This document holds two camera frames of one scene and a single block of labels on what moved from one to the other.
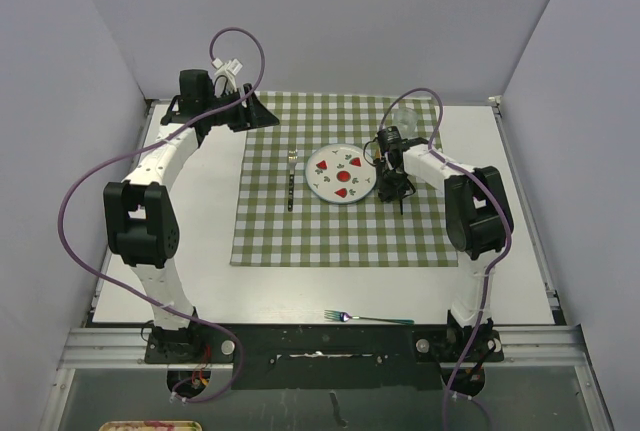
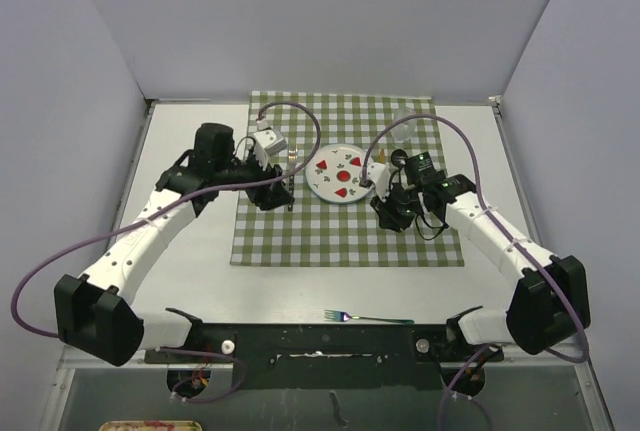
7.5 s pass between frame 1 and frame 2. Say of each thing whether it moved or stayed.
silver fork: stayed
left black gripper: moved
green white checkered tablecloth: stayed
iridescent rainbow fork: stayed
